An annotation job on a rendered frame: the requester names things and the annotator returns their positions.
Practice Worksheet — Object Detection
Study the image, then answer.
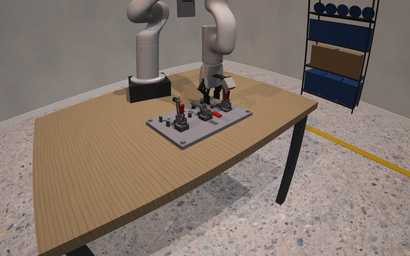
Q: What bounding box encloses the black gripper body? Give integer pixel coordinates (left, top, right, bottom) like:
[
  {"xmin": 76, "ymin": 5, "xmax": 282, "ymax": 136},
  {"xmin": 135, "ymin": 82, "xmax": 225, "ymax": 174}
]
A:
[{"xmin": 199, "ymin": 63, "xmax": 224, "ymax": 89}]

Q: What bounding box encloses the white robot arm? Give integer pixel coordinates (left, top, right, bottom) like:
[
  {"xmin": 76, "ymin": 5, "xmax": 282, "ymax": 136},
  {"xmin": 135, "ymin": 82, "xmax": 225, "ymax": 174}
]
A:
[{"xmin": 127, "ymin": 0, "xmax": 237, "ymax": 91}]

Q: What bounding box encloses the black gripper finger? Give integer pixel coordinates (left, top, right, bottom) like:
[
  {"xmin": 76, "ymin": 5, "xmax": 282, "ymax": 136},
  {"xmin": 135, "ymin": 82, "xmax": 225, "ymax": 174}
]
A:
[
  {"xmin": 198, "ymin": 79, "xmax": 210, "ymax": 105},
  {"xmin": 214, "ymin": 86, "xmax": 221, "ymax": 100}
]

